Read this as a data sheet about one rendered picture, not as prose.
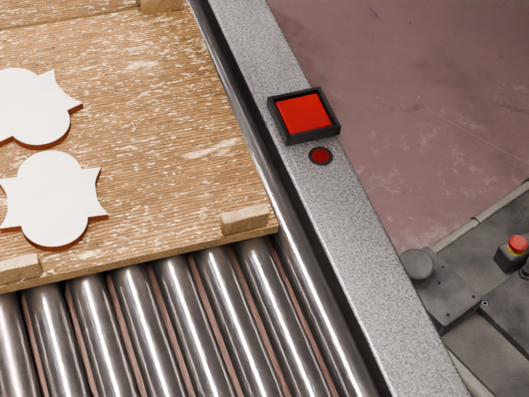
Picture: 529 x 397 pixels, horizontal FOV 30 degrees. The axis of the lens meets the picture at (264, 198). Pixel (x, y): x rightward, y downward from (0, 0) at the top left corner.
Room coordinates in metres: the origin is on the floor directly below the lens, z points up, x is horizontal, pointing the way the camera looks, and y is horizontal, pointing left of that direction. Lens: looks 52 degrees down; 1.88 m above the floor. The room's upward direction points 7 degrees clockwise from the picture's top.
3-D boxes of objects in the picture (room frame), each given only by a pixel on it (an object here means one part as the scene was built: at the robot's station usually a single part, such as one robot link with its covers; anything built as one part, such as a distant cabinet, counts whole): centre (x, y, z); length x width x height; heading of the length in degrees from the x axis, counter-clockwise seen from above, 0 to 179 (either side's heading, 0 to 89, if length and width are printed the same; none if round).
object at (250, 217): (0.69, 0.02, 0.95); 0.06 x 0.02 x 0.03; 113
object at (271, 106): (0.89, -0.04, 0.92); 0.08 x 0.08 x 0.02; 25
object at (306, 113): (0.89, -0.04, 0.92); 0.06 x 0.06 x 0.01; 25
